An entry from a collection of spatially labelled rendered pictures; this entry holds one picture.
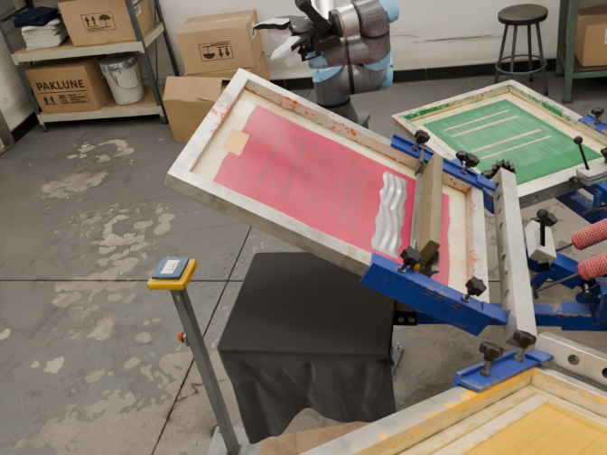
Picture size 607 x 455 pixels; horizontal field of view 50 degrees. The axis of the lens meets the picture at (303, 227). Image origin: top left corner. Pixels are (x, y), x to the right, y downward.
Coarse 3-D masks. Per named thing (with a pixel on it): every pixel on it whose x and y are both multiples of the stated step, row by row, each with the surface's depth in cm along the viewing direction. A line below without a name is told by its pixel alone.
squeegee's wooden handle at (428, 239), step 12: (432, 156) 179; (432, 168) 173; (432, 180) 168; (432, 192) 163; (420, 204) 168; (432, 204) 158; (420, 216) 162; (432, 216) 154; (420, 228) 157; (432, 228) 150; (420, 240) 153; (432, 240) 147; (420, 252) 149; (432, 252) 148; (420, 264) 151
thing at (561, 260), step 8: (560, 256) 168; (528, 264) 166; (536, 264) 166; (552, 264) 165; (560, 264) 165; (568, 264) 167; (576, 264) 169; (536, 272) 167; (560, 272) 166; (568, 272) 165; (576, 272) 166; (568, 280) 167; (576, 280) 166
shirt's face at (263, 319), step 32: (256, 256) 212; (288, 256) 210; (256, 288) 199; (288, 288) 196; (320, 288) 194; (352, 288) 192; (256, 320) 187; (288, 320) 184; (320, 320) 182; (352, 320) 180; (384, 320) 178; (352, 352) 171; (384, 352) 169
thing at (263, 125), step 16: (256, 112) 177; (272, 112) 181; (256, 128) 171; (272, 128) 175; (288, 128) 178; (304, 128) 181; (256, 144) 166; (272, 144) 169; (320, 144) 178; (336, 144) 182; (352, 160) 179; (368, 160) 182; (400, 176) 183; (368, 192) 170; (448, 208) 181; (448, 224) 175
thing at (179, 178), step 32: (224, 96) 170; (288, 96) 184; (352, 128) 185; (192, 160) 145; (416, 160) 187; (192, 192) 140; (224, 192) 141; (480, 192) 187; (256, 224) 142; (288, 224) 142; (480, 224) 174; (320, 256) 144; (352, 256) 143; (480, 256) 163
